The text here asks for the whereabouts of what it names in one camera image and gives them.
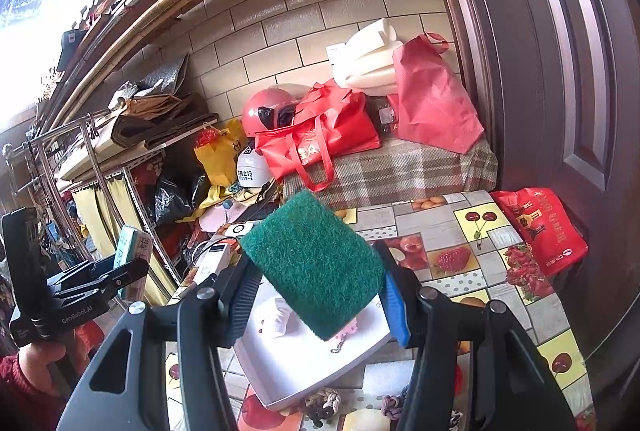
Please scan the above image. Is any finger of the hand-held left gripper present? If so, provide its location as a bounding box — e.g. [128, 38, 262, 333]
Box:
[47, 256, 121, 292]
[50, 258, 151, 307]

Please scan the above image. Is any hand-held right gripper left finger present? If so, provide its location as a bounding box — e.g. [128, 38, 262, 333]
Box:
[56, 255, 264, 431]

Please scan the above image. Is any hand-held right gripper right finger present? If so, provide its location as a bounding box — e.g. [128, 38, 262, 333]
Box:
[374, 240, 579, 431]

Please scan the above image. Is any teal tissue pack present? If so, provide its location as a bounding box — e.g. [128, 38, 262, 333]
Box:
[114, 225, 153, 302]

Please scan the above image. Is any white tray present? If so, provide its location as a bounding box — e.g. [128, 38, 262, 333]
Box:
[227, 268, 392, 412]

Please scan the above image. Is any green scouring pad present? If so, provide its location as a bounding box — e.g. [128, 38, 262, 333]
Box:
[239, 190, 386, 342]

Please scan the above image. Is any person's left forearm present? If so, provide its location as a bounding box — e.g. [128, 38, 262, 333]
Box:
[0, 353, 66, 431]

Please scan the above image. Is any person's left hand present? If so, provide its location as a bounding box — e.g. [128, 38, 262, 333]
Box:
[16, 340, 68, 379]

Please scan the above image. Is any white charger box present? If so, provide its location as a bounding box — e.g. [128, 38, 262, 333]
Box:
[192, 238, 236, 287]

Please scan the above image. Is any white foam sheet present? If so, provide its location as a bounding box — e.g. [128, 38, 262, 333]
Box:
[361, 363, 416, 399]

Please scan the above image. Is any yellow curtain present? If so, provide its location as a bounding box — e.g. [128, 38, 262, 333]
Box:
[72, 176, 176, 307]

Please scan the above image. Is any pink hat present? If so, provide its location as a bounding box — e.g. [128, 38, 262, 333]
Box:
[199, 203, 251, 234]

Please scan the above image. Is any fruit print tablecloth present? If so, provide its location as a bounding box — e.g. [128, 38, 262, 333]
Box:
[165, 190, 598, 431]

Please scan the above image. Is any black plastic bag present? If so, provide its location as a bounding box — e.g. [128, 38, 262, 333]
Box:
[154, 176, 196, 227]

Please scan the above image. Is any stainless steel rack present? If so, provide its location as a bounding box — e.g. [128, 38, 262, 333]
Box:
[2, 96, 221, 302]

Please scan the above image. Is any plaid blanket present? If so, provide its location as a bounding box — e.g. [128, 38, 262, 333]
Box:
[282, 138, 500, 210]

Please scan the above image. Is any white helmet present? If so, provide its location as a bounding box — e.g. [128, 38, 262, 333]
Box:
[235, 145, 273, 189]

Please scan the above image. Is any yellow shopping bag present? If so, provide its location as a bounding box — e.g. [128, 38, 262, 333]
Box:
[194, 118, 248, 188]

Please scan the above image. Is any red gift bag gold print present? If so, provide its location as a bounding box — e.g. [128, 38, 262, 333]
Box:
[490, 187, 590, 278]

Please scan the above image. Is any stack of flattened cardboard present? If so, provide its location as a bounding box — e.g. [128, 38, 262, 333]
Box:
[95, 91, 218, 152]

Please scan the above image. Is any red tote bag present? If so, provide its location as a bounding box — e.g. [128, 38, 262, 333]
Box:
[254, 80, 382, 192]

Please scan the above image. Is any dark bag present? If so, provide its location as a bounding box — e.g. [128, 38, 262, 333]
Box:
[367, 95, 401, 136]

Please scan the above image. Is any pink helmet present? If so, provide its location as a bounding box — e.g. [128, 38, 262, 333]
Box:
[241, 83, 308, 138]

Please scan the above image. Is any pink-red nonwoven bag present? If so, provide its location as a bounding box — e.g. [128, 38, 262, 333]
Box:
[392, 32, 485, 156]

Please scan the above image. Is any silver foil bag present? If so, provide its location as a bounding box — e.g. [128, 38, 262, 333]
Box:
[117, 53, 191, 99]

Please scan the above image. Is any white foam cushion stack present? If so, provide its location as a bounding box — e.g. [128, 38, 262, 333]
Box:
[332, 17, 405, 96]

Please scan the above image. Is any brown door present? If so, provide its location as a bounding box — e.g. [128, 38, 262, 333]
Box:
[415, 0, 640, 412]

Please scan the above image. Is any pink plush keychain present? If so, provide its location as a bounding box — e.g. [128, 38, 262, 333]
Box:
[330, 318, 358, 354]

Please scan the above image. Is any white box black ring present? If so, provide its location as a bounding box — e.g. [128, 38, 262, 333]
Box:
[220, 221, 261, 239]

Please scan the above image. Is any beige braided rope knot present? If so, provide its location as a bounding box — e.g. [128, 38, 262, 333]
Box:
[305, 388, 342, 427]

